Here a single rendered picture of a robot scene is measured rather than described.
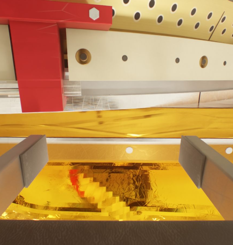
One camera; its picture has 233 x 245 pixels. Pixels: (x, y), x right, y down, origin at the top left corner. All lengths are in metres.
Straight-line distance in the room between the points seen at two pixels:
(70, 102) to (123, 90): 0.08
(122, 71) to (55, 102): 0.07
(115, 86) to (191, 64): 0.10
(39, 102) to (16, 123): 0.13
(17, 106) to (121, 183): 0.18
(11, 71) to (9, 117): 0.12
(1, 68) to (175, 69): 0.18
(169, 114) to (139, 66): 0.10
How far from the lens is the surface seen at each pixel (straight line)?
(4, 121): 0.30
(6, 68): 0.19
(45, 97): 0.16
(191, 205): 0.29
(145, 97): 0.25
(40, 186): 0.29
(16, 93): 0.18
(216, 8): 0.31
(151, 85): 0.27
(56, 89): 0.16
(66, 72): 0.22
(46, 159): 0.17
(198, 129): 0.28
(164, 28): 0.27
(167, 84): 0.28
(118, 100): 0.23
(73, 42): 0.18
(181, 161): 0.17
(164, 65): 0.21
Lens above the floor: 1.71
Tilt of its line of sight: 16 degrees up
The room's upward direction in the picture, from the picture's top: 180 degrees counter-clockwise
